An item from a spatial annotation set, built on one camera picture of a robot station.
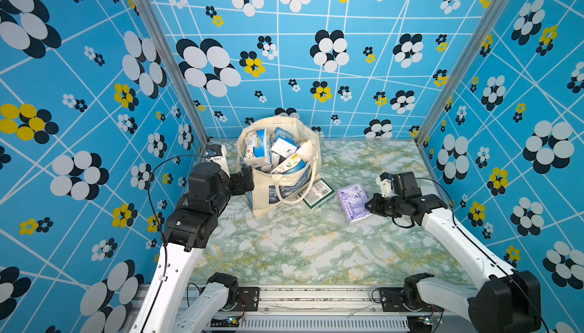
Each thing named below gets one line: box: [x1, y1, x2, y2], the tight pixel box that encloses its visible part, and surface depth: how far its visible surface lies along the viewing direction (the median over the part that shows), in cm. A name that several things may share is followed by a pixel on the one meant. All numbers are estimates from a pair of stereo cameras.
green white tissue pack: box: [297, 177, 336, 210], surface depth 95 cm
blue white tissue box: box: [269, 152, 307, 175], surface depth 84 cm
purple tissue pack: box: [336, 183, 372, 223], surface depth 84 cm
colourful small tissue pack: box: [244, 128, 268, 160], surface depth 82 cm
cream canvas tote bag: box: [236, 116, 323, 217], surface depth 87 cm
